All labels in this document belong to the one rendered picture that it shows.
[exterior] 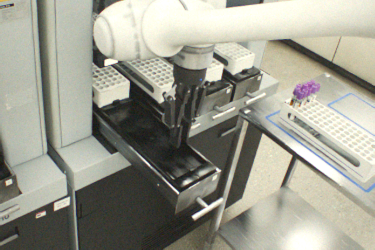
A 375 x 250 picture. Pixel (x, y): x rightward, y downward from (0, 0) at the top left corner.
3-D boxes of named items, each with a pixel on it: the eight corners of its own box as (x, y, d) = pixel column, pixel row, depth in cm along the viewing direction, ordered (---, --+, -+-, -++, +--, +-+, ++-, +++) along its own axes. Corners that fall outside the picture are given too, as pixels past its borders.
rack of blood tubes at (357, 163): (276, 119, 118) (281, 101, 115) (297, 109, 124) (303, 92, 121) (363, 183, 101) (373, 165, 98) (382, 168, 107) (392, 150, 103)
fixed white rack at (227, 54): (173, 40, 153) (176, 24, 150) (193, 34, 159) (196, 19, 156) (232, 78, 137) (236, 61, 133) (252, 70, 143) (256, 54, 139)
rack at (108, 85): (49, 62, 130) (48, 45, 126) (77, 55, 136) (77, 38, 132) (99, 111, 113) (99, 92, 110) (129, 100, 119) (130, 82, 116)
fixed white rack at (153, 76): (102, 60, 135) (102, 43, 131) (127, 52, 141) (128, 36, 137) (159, 106, 119) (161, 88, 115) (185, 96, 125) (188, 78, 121)
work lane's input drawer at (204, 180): (40, 77, 135) (38, 53, 129) (77, 66, 143) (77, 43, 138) (187, 228, 94) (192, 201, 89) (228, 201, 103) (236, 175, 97)
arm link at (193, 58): (164, 34, 89) (162, 58, 93) (193, 52, 84) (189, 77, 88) (195, 26, 95) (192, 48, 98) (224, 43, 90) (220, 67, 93)
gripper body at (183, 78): (194, 50, 97) (188, 83, 103) (165, 58, 92) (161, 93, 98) (216, 64, 93) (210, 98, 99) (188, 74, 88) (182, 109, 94)
